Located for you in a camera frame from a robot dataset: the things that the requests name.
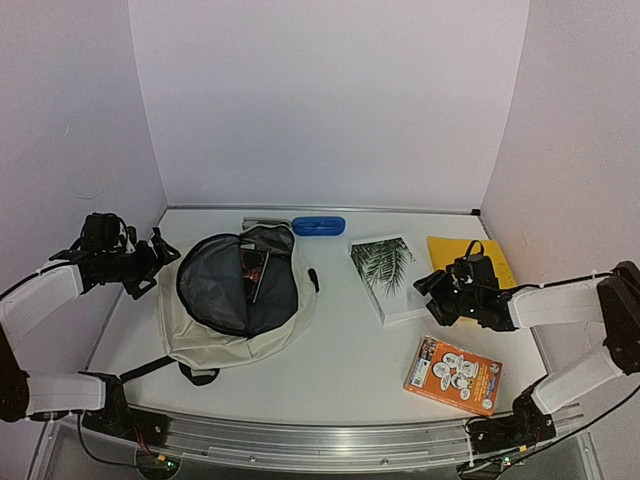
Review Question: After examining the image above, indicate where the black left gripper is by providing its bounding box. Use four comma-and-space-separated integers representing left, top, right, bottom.
102, 233, 179, 299

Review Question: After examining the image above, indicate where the palm leaf cover book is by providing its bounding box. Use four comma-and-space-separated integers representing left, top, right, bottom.
348, 235, 432, 327

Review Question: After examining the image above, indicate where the cream white backpack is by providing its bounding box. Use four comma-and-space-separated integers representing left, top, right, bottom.
120, 226, 320, 386

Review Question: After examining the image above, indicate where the orange comic book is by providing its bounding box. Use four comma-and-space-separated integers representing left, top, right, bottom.
404, 336, 503, 416

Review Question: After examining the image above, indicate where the Three Days To See book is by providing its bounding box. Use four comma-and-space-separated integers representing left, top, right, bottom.
239, 246, 269, 303

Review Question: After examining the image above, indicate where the white Decorate Furniture book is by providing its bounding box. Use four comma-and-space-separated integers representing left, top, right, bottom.
244, 250, 270, 303

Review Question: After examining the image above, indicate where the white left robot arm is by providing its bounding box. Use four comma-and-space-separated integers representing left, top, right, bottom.
1, 223, 180, 435

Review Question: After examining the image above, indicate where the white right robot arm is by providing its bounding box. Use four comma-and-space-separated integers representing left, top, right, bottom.
413, 254, 639, 415

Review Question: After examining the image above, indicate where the yellow paper folder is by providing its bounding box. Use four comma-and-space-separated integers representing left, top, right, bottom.
426, 236, 516, 289

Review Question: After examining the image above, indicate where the silver stapler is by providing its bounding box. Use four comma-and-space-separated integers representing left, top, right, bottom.
242, 217, 292, 230

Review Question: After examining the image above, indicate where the blue pencil case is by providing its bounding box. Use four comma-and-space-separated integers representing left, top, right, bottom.
291, 216, 346, 237

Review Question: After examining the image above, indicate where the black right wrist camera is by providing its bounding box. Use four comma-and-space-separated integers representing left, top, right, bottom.
447, 240, 496, 287

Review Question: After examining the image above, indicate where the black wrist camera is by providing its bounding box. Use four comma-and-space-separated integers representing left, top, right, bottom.
447, 240, 496, 287
80, 213, 127, 252

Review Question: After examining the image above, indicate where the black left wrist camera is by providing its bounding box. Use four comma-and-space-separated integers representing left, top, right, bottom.
80, 213, 127, 252

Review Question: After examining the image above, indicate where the aluminium front rail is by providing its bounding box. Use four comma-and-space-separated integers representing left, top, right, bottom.
79, 402, 601, 474

